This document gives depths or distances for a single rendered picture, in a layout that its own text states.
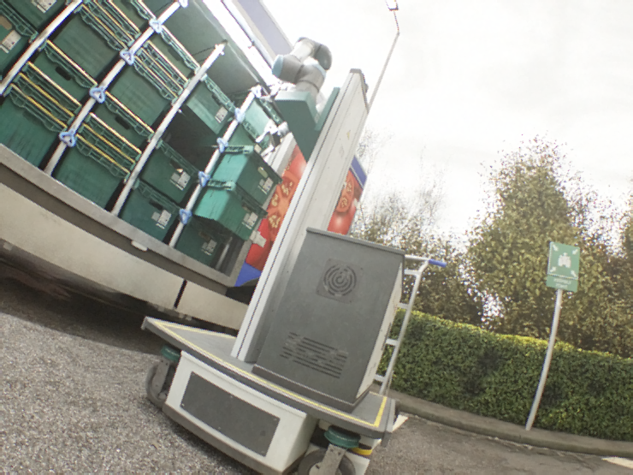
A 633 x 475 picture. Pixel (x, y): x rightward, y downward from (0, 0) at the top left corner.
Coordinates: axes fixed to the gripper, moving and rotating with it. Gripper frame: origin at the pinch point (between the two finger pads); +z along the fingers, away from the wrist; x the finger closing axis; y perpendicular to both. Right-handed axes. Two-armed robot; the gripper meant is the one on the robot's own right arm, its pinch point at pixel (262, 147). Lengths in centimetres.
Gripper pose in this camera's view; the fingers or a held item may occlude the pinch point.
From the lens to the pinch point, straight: 201.0
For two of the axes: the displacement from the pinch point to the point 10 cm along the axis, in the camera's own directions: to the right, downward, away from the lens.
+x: 0.9, 4.4, 8.9
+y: 7.1, 6.0, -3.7
